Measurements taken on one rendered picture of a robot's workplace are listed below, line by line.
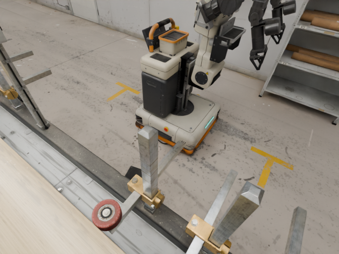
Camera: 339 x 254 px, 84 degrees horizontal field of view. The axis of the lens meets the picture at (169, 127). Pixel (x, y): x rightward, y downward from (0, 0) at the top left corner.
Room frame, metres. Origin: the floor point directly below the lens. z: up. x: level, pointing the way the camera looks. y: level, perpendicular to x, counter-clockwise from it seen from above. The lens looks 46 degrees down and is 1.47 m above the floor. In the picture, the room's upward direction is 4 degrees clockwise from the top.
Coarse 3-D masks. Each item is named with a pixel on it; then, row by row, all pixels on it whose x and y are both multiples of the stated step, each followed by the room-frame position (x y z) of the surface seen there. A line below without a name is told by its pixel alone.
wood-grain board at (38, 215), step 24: (0, 144) 0.41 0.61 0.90; (0, 168) 0.31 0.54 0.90; (24, 168) 0.32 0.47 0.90; (0, 192) 0.23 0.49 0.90; (24, 192) 0.24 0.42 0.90; (48, 192) 0.24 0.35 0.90; (0, 216) 0.17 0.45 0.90; (24, 216) 0.17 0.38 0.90; (48, 216) 0.17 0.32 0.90; (72, 216) 0.18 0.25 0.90; (0, 240) 0.11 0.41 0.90; (24, 240) 0.11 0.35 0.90; (48, 240) 0.12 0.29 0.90; (72, 240) 0.12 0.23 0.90; (96, 240) 0.12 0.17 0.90
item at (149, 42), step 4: (148, 28) 1.55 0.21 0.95; (160, 28) 1.66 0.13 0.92; (164, 28) 1.70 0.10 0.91; (144, 32) 1.50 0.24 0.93; (148, 32) 1.53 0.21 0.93; (156, 32) 1.59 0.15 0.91; (160, 32) 1.63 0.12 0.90; (164, 32) 1.64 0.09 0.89; (144, 36) 1.50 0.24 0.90; (148, 36) 1.51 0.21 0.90; (156, 36) 1.54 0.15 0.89; (148, 40) 1.42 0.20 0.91; (152, 40) 1.42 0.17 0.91; (156, 40) 1.55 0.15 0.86; (148, 44) 1.42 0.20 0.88; (152, 44) 1.42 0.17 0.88; (156, 44) 1.54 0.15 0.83; (148, 48) 1.48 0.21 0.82
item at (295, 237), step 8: (296, 208) 0.29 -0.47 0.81; (296, 216) 0.25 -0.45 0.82; (304, 216) 0.26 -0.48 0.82; (296, 224) 0.23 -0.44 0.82; (304, 224) 0.23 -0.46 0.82; (296, 232) 0.20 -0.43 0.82; (288, 240) 0.18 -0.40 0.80; (296, 240) 0.18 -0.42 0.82; (288, 248) 0.16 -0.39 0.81; (296, 248) 0.16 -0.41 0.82
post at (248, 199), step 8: (248, 184) 0.18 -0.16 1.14; (240, 192) 0.18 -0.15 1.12; (248, 192) 0.16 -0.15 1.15; (256, 192) 0.16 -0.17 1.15; (240, 200) 0.16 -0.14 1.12; (248, 200) 0.15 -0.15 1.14; (256, 200) 0.15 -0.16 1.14; (232, 208) 0.16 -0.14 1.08; (240, 208) 0.15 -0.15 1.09; (248, 208) 0.15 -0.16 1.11; (256, 208) 0.14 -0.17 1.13; (224, 216) 0.16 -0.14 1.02; (232, 216) 0.16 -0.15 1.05; (240, 216) 0.15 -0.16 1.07; (248, 216) 0.14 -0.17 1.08; (224, 224) 0.16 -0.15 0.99; (232, 224) 0.15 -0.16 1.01; (240, 224) 0.14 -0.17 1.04; (216, 232) 0.16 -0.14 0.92; (224, 232) 0.15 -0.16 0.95; (232, 232) 0.14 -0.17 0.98; (216, 240) 0.15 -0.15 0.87; (224, 240) 0.14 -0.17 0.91
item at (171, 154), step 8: (176, 144) 0.53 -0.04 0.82; (168, 152) 0.48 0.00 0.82; (176, 152) 0.49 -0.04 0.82; (168, 160) 0.44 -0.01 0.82; (160, 168) 0.40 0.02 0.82; (136, 192) 0.30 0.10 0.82; (128, 200) 0.27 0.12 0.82; (136, 200) 0.27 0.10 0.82; (128, 208) 0.24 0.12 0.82; (120, 224) 0.20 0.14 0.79; (112, 232) 0.17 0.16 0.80
